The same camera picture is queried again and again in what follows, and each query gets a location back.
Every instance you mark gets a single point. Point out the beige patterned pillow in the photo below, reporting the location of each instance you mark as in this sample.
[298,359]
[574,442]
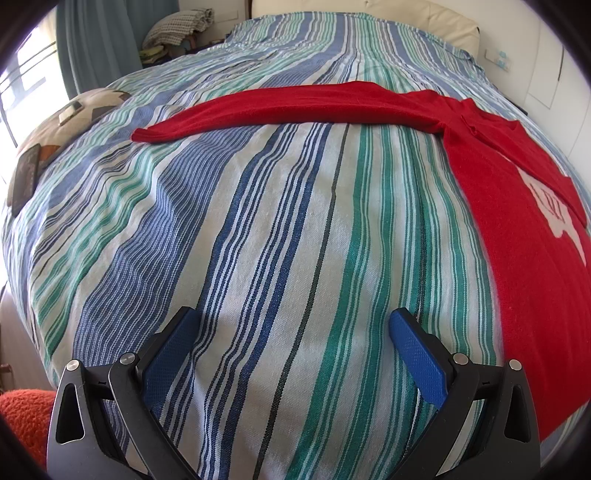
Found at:
[104,101]

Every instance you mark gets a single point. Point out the checked folded cloth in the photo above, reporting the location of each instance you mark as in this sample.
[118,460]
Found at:
[180,25]

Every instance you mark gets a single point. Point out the white wardrobe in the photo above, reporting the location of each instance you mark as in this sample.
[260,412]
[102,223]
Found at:
[545,69]

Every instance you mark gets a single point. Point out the orange fleece clothing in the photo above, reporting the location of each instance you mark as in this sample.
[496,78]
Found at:
[23,415]

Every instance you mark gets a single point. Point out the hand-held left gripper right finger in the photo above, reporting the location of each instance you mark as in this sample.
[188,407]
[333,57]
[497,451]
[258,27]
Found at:
[418,355]

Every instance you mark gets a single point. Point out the striped bed sheet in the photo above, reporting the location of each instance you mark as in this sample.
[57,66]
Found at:
[277,230]

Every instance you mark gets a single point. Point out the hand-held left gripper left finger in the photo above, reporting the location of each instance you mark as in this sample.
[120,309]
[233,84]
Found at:
[171,350]

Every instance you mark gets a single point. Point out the wall socket panel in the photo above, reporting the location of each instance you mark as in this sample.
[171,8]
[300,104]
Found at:
[497,59]

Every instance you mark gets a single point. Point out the red knit sweater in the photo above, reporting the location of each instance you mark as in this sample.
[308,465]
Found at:
[498,207]

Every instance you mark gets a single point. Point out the green cloth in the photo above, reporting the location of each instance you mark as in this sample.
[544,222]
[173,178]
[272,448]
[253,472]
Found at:
[152,56]

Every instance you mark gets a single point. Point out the window with dark frame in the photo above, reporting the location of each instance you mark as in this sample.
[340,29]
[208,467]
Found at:
[27,78]

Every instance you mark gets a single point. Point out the teal curtain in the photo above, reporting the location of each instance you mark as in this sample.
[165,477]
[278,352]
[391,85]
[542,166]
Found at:
[101,46]

